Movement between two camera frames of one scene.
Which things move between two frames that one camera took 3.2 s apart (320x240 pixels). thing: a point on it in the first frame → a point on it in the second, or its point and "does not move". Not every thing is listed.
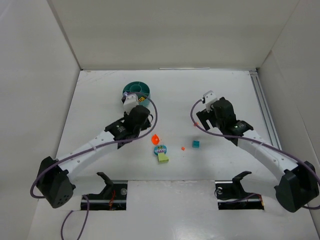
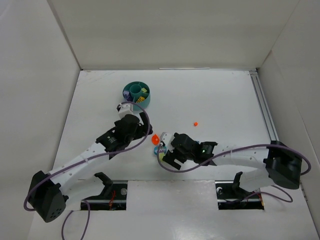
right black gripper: x=203 y=118 → x=172 y=153
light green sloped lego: x=162 y=158 does not move
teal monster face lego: x=160 y=149 does not move
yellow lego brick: x=141 y=99 does not move
